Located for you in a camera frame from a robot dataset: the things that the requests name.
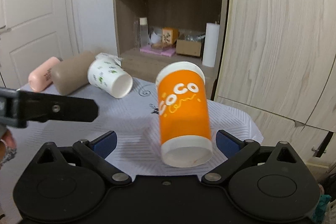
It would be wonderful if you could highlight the clear bottle beige cap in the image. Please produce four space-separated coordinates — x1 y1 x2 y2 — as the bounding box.
139 17 149 47

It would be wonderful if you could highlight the orange paper cup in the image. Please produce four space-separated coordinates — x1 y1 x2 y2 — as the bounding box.
155 61 213 168

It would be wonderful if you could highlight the wooden shelf unit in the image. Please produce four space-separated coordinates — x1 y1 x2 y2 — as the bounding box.
113 0 228 99

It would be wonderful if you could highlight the pink tumbler bottle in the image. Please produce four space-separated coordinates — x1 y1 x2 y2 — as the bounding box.
28 57 61 92

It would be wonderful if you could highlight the brown cardboard box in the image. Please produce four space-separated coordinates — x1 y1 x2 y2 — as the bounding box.
176 36 204 57

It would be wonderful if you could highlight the white patterned tablecloth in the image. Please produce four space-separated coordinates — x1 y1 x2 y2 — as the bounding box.
0 77 264 217

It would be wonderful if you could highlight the light wood wardrobe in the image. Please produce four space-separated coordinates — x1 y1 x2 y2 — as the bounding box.
215 0 335 168

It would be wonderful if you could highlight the pink flat package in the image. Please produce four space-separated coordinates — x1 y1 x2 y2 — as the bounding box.
139 45 176 57

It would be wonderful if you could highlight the white paper towel roll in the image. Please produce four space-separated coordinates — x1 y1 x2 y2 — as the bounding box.
202 23 220 68

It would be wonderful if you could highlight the white green-print paper cup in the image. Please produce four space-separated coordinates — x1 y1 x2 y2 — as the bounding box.
87 53 133 99

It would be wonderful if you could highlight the taupe tumbler cup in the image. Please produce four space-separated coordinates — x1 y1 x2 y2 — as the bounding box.
51 51 95 96

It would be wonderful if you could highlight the orange small box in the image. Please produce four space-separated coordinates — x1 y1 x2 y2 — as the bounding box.
162 27 179 46

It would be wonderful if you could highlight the person's left hand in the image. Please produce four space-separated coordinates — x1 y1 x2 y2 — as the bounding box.
0 130 17 168

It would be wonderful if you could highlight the white door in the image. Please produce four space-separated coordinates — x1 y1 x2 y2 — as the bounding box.
1 0 79 89

